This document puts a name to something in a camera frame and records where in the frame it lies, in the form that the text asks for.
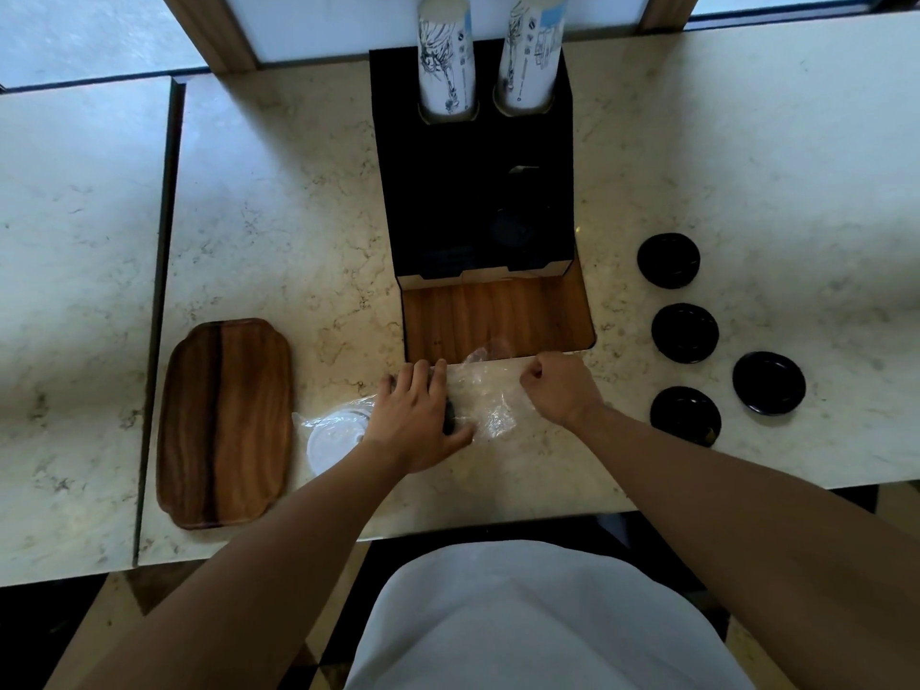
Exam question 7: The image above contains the black round cup lid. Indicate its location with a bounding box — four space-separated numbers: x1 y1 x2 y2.
637 232 702 290
651 303 720 365
732 351 807 416
650 385 723 448

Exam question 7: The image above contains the white plastic cup lid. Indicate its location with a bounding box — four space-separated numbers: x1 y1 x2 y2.
307 408 372 477

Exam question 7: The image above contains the clear plastic bag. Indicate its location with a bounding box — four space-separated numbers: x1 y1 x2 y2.
292 350 585 479

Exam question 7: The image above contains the stack of printed paper cups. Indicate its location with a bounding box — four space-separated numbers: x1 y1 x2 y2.
493 0 570 117
416 0 480 125

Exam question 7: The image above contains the black cup holder wooden base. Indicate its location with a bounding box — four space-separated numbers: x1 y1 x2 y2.
369 38 598 365

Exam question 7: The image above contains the person's right hand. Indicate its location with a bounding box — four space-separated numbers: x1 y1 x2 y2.
519 351 607 434

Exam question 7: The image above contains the person's right forearm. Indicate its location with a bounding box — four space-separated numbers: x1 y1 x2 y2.
571 405 920 690

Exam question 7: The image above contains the brown wooden serving tray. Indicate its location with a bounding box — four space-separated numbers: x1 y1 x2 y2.
156 318 294 531

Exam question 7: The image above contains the person's left forearm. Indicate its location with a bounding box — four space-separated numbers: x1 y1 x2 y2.
75 439 415 690

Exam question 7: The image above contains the person's white shirt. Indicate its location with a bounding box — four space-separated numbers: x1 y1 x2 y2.
345 540 756 690

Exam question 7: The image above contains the person's left hand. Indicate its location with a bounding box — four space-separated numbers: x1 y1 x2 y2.
362 359 476 475

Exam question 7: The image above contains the brown wooden window post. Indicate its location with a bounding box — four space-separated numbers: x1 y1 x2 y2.
158 0 260 76
638 0 702 34

